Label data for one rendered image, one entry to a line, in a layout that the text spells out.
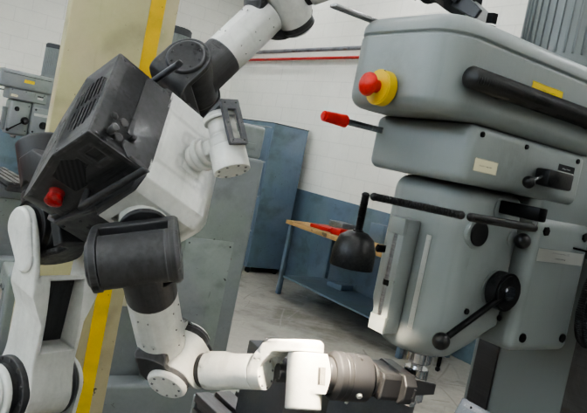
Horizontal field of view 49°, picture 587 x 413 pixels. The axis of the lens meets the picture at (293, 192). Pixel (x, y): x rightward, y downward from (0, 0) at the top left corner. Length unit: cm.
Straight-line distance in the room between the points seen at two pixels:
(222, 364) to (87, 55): 167
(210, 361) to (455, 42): 72
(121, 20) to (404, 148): 173
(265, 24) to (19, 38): 870
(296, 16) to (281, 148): 710
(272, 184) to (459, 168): 747
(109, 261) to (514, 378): 98
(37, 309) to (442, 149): 87
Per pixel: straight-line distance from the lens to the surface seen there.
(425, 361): 128
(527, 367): 161
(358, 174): 797
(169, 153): 118
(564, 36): 140
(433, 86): 105
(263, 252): 864
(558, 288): 137
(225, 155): 113
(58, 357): 152
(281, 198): 862
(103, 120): 111
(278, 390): 153
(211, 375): 125
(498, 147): 115
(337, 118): 117
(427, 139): 115
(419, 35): 109
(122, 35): 271
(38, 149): 150
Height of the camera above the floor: 162
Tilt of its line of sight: 3 degrees down
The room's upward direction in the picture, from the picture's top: 11 degrees clockwise
